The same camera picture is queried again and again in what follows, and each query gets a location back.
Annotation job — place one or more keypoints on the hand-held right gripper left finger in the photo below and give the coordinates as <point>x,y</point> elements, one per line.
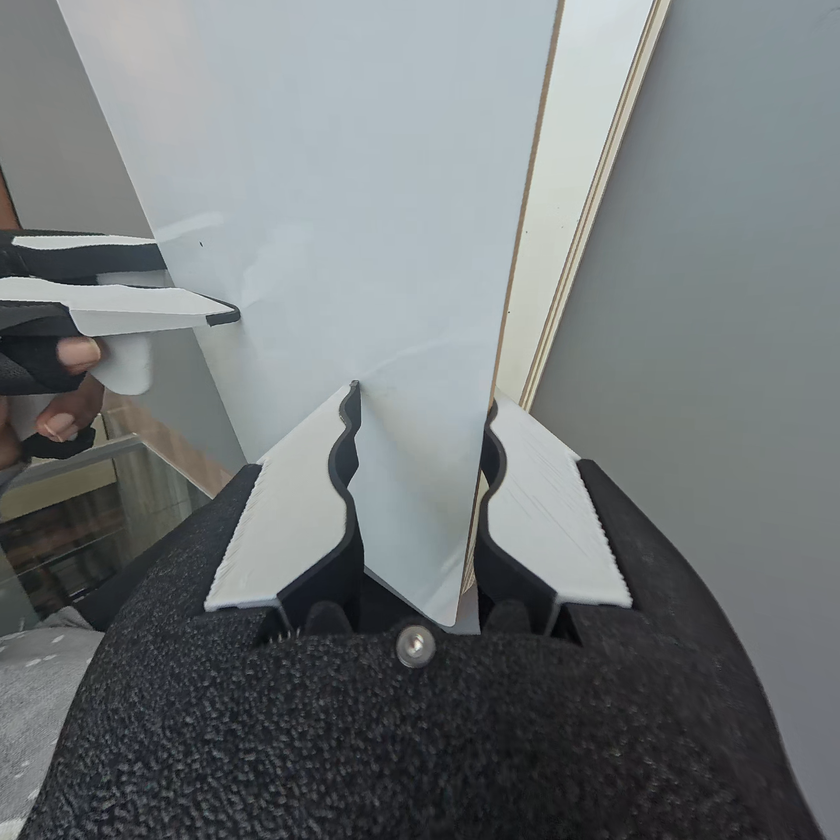
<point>282,531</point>

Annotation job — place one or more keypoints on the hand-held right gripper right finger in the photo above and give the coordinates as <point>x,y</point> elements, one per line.
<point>558,525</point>

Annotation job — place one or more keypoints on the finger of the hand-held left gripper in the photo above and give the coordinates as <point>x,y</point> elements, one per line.
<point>92,262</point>
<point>144,308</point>

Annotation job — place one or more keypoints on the white rounded board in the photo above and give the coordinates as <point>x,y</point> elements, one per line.
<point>328,197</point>

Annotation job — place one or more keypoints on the stack of white boards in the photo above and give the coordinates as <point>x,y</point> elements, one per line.
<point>577,164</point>

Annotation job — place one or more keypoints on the person's left hand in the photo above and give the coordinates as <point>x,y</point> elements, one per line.
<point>72,407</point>

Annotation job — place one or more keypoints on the glass railing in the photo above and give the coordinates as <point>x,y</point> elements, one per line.
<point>79,525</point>

